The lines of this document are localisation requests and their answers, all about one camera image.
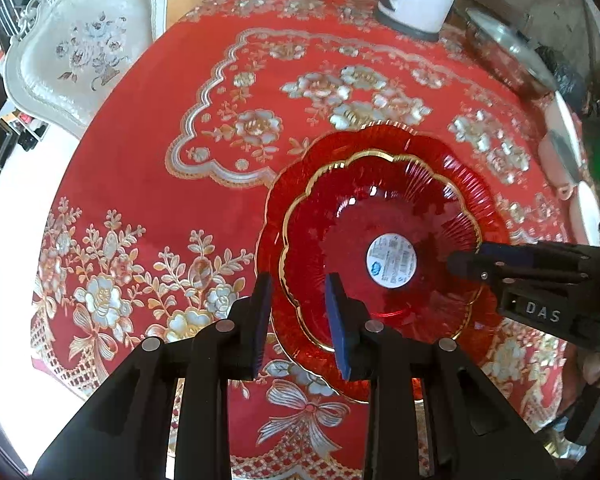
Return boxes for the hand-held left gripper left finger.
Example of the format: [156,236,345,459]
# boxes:
[32,272,276,480]

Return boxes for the red glass plate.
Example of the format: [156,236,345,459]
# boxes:
[255,122,512,406]

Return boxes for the red glass bowl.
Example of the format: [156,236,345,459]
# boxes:
[278,150,483,356]

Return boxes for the black cabinet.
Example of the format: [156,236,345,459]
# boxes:
[0,0,46,171]

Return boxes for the white ornate chair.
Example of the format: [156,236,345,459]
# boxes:
[5,0,168,138]

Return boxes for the cream ribbed plate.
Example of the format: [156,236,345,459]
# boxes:
[550,91,600,248]

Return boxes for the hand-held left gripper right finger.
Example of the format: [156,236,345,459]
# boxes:
[324,272,566,480]

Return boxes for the red floral tablecloth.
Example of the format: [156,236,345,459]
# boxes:
[32,0,581,480]

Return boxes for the glass pot lid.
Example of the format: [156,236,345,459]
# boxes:
[462,7,561,101]

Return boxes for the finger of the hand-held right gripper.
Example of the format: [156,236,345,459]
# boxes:
[447,252,588,286]
[481,242,600,262]

